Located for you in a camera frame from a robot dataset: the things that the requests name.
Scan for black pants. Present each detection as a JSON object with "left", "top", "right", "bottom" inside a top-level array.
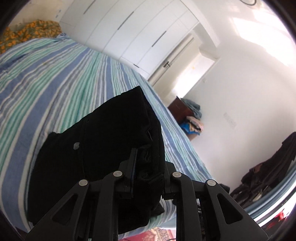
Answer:
[{"left": 27, "top": 87, "right": 165, "bottom": 233}]

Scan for orange floral green blanket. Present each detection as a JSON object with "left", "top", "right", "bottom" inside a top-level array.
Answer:
[{"left": 0, "top": 20, "right": 62, "bottom": 54}]

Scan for white door with handle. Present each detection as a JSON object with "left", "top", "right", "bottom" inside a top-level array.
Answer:
[{"left": 148, "top": 34, "right": 194, "bottom": 86}]

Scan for striped blue green bedsheet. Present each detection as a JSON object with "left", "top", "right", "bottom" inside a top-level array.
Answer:
[{"left": 1, "top": 35, "right": 211, "bottom": 232}]

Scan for pile of clothes on cabinet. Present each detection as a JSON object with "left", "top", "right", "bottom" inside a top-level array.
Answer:
[{"left": 180, "top": 98, "right": 204, "bottom": 135}]

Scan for brown wooden cabinet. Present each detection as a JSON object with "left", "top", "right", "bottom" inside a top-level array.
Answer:
[{"left": 167, "top": 96, "right": 195, "bottom": 141}]

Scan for dark clothes pile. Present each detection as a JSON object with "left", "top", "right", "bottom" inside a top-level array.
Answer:
[{"left": 230, "top": 132, "right": 295, "bottom": 208}]

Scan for white wardrobe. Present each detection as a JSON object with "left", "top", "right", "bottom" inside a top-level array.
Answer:
[{"left": 60, "top": 0, "right": 199, "bottom": 79}]

